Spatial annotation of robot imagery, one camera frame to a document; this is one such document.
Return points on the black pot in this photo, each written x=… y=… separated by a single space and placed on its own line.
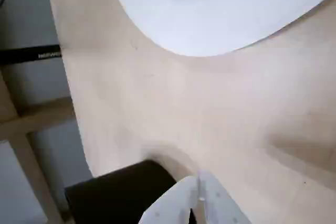
x=110 y=197

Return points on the wooden shelf unit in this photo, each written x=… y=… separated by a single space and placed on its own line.
x=47 y=113

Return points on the white paper plate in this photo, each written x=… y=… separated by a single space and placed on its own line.
x=210 y=11

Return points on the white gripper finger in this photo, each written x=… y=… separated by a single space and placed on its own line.
x=170 y=203
x=220 y=205

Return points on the black Huawei device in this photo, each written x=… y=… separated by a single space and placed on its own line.
x=21 y=55

